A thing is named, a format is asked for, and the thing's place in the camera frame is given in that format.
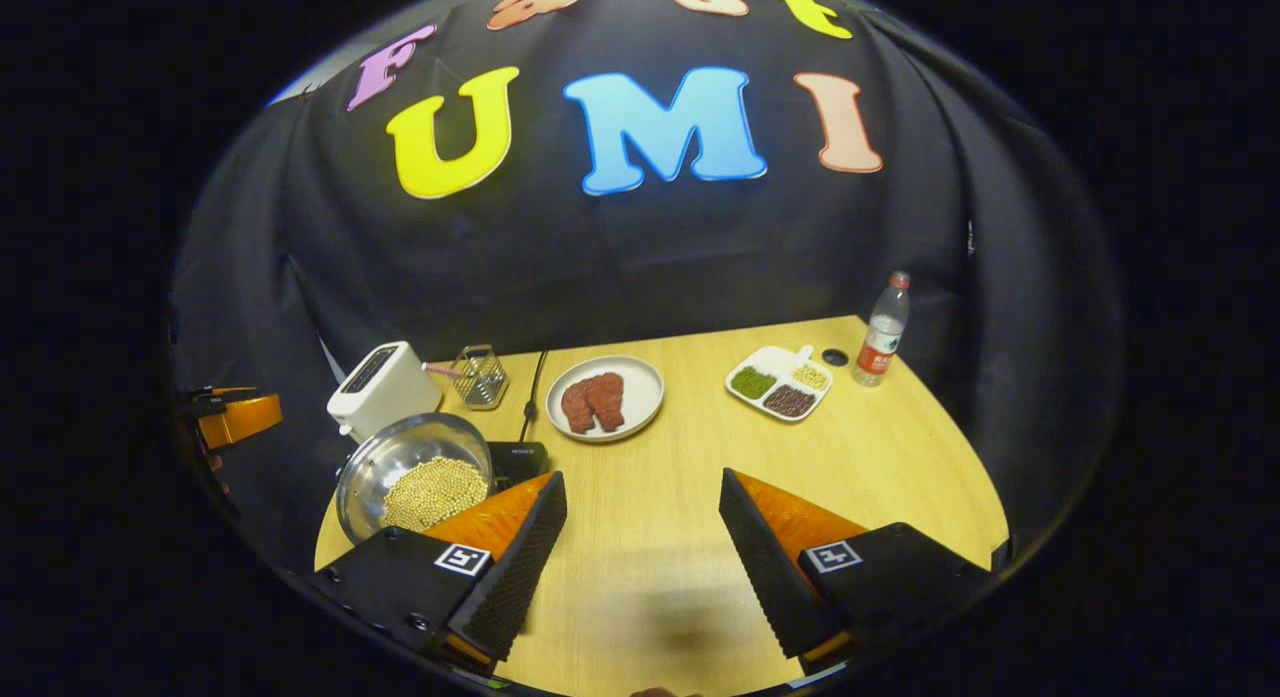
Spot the pile of dark red beans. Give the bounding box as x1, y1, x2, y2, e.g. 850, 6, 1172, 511
763, 383, 817, 419

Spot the clear plastic water bottle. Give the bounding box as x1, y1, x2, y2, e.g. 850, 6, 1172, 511
851, 270, 912, 388

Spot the white toaster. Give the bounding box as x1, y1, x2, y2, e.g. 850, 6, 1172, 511
326, 341, 444, 444

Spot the black induction cooktop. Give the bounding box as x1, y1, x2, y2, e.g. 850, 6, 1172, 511
487, 440, 549, 493

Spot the red raw meat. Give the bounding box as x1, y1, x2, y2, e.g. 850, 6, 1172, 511
560, 372, 626, 435

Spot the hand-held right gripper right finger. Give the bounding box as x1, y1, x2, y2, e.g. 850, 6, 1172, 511
718, 467, 1003, 676

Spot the steel pot with black handle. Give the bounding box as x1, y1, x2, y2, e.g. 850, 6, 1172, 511
335, 411, 496, 546

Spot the pile of soybeans in pot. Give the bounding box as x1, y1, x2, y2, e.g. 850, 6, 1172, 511
383, 456, 489, 533

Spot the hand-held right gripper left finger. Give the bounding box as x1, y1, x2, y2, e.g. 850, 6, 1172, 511
305, 470, 568, 674

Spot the white oval plate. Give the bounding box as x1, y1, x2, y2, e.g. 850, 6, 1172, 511
546, 355, 666, 444

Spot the small wire basket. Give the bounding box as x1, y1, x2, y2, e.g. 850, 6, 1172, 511
422, 344, 510, 411

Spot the white divided dish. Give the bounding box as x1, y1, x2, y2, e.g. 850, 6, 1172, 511
725, 344, 834, 423

